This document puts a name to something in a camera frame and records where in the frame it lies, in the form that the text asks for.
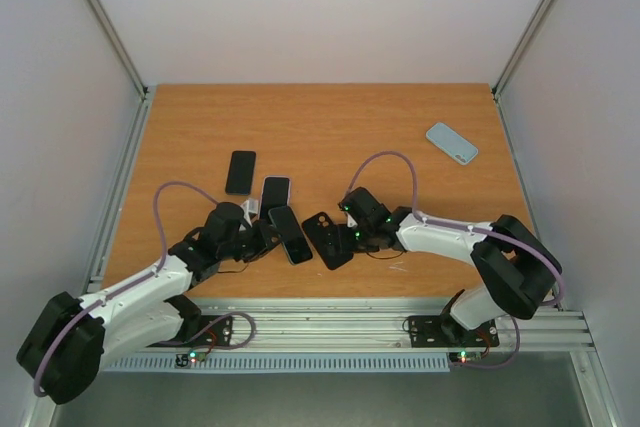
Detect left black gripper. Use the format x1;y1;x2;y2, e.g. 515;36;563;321
220;219;287;263

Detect black phone case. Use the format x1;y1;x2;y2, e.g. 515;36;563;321
302;212;353;271

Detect lavender phone case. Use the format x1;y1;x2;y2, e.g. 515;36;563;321
259;175;293;221

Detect light blue phone case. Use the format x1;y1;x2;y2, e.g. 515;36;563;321
425;122;479;165

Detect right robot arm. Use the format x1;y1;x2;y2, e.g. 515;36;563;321
338;187;563;346

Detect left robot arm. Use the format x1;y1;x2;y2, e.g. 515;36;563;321
16;202;280;405

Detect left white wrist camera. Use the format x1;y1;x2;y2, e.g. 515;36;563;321
241;198;260;223

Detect aluminium front frame rails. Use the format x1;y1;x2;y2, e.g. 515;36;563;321
79;296;596;353

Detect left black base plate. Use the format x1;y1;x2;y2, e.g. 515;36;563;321
188;316;233;348

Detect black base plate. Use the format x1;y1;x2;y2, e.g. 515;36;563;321
402;315;500;348
188;316;233;348

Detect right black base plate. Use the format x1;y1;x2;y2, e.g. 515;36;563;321
402;315;500;348

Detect grey slotted cable duct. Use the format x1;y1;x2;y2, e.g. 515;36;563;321
106;352;450;375

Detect right aluminium corner post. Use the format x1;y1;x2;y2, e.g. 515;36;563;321
490;0;589;98

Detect aluminium corner post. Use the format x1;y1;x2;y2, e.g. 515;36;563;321
85;0;148;99
490;0;589;98

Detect left aluminium corner post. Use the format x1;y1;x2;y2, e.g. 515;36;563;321
85;0;148;99

